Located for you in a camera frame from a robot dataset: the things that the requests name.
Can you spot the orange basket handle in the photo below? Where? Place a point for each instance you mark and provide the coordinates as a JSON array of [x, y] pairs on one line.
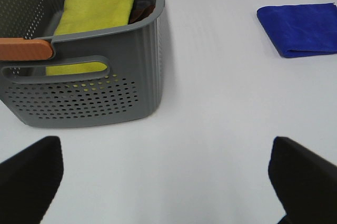
[[20, 49]]

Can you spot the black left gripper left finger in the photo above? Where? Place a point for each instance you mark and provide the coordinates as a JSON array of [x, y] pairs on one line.
[[30, 180]]

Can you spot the blue folded towel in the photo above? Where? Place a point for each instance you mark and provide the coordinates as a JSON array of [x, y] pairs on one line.
[[300, 30]]

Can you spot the brown folded towel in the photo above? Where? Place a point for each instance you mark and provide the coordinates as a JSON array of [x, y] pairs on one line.
[[141, 11]]

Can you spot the grey perforated plastic basket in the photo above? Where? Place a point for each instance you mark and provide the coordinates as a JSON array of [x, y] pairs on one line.
[[128, 89]]

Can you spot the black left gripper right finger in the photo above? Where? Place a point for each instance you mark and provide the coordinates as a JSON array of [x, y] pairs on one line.
[[304, 182]]

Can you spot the yellow folded towel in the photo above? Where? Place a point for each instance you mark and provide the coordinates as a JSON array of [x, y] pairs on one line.
[[82, 16]]

